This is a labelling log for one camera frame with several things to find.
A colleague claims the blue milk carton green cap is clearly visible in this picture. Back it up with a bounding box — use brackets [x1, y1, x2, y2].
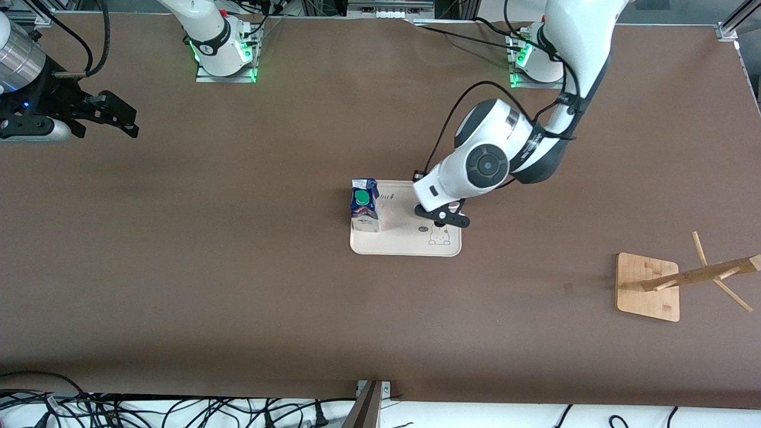
[350, 177, 382, 233]

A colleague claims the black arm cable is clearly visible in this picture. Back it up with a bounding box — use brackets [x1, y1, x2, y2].
[412, 36, 586, 182]
[27, 0, 112, 79]

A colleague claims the cream tray with bear print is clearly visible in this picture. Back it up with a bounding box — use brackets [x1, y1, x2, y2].
[350, 180, 463, 257]

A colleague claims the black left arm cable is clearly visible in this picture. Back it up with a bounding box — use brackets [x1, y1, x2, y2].
[412, 36, 586, 182]

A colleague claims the aluminium frame post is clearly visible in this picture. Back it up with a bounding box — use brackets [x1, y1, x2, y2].
[342, 380, 393, 428]

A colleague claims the metal base plate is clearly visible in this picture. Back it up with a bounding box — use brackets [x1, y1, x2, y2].
[507, 33, 573, 90]
[195, 27, 259, 84]

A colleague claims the wooden mug stand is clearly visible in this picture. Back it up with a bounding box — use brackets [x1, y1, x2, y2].
[615, 232, 761, 323]

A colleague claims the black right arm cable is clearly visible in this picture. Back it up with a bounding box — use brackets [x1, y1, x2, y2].
[27, 0, 112, 79]

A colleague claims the grey metal box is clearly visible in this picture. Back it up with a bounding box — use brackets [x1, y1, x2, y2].
[346, 0, 436, 18]

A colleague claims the aluminium profile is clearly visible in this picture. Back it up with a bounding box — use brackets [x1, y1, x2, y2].
[0, 0, 78, 24]
[716, 0, 761, 42]

